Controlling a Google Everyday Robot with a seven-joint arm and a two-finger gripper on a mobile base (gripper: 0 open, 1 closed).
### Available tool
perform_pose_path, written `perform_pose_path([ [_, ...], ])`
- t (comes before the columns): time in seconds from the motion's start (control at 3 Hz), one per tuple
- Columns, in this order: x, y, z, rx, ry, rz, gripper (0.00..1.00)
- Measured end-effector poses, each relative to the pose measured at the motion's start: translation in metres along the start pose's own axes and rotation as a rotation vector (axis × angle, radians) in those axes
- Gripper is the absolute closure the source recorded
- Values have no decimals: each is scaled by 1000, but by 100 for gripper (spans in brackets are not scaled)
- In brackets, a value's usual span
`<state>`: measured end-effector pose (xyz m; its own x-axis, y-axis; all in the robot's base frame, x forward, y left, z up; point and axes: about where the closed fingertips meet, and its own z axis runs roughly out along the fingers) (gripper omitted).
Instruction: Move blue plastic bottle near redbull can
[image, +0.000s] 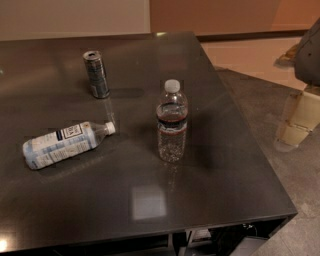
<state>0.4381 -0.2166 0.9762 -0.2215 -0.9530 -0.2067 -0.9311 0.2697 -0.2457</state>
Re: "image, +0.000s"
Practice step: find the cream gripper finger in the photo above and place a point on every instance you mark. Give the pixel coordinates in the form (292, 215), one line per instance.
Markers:
(301, 115)

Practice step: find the grey round gripper body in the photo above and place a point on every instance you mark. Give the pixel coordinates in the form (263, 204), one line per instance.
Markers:
(308, 56)

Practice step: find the blue labelled plastic bottle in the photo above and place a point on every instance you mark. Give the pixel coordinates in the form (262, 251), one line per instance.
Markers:
(62, 144)

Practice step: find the clear water bottle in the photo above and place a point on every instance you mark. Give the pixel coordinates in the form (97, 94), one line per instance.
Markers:
(172, 113)

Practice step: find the redbull can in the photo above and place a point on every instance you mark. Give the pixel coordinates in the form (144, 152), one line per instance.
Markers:
(96, 73)

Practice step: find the items under the table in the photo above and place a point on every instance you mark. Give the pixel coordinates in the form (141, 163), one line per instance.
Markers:
(239, 240)

